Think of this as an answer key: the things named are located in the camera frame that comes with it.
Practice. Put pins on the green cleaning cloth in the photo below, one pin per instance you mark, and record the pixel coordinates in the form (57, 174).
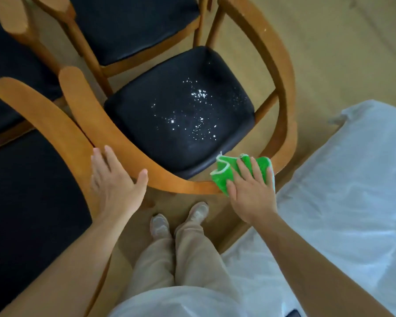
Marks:
(226, 173)

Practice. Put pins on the person's grey shoe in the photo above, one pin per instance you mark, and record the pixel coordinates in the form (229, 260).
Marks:
(159, 226)
(198, 211)

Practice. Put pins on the white shirt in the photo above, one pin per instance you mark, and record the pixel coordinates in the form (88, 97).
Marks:
(178, 302)

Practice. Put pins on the person's right grey shoe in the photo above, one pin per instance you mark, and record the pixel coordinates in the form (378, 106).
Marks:
(198, 211)

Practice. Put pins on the wooden chair with black seat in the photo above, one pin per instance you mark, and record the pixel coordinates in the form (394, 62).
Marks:
(6, 79)
(29, 201)
(128, 23)

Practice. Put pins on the person's left thumb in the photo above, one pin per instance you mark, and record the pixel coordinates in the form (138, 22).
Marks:
(142, 181)

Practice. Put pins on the beige trousers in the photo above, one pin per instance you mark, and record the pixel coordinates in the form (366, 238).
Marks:
(191, 254)

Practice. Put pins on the person's left grey shoe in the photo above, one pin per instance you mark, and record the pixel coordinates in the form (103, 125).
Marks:
(159, 226)

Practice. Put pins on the person's left middle finger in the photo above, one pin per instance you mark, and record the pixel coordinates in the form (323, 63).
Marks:
(97, 160)

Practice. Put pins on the person's right middle finger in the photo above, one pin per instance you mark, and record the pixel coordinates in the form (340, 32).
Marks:
(256, 168)

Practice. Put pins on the person's left forearm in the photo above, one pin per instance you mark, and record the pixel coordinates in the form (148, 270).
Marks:
(69, 277)

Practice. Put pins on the person's right thumb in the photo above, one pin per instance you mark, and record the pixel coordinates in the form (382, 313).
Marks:
(232, 188)

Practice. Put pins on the wooden chair with crumbed seat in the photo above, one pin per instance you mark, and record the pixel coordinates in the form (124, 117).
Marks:
(145, 135)

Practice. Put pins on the person's right hand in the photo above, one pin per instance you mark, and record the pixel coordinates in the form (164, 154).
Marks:
(254, 198)

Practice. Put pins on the scattered white crumbs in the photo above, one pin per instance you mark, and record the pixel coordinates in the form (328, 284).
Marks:
(198, 94)

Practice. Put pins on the person's left hand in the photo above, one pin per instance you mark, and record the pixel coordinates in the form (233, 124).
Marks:
(114, 191)

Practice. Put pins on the person's right forearm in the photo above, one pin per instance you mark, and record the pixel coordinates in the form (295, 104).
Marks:
(310, 270)

